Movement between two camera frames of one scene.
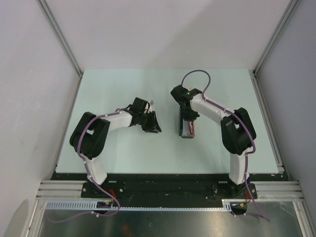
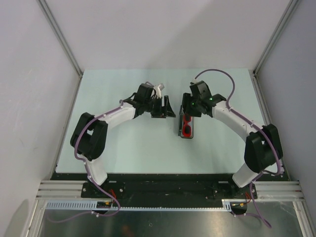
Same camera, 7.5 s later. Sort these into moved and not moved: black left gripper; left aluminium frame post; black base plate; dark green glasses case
Moved: black left gripper
Not moved: left aluminium frame post; dark green glasses case; black base plate
